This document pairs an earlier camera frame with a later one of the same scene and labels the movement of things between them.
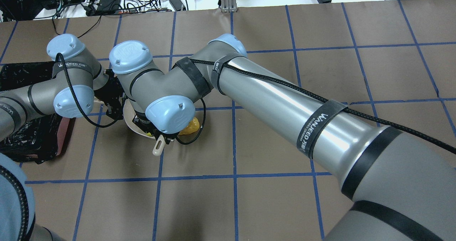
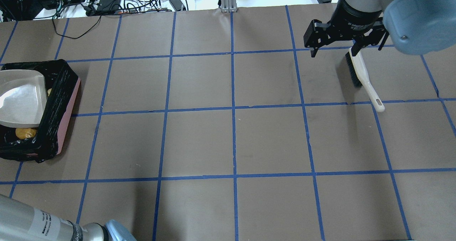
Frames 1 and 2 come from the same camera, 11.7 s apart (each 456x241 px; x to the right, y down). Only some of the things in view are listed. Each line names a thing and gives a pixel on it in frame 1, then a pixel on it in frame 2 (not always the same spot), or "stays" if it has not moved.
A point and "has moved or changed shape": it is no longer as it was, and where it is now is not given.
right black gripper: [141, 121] -> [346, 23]
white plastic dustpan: [129, 113] has moved or changed shape
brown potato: [193, 127] -> [24, 133]
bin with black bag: [45, 140] stays
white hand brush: [157, 152] -> [360, 78]
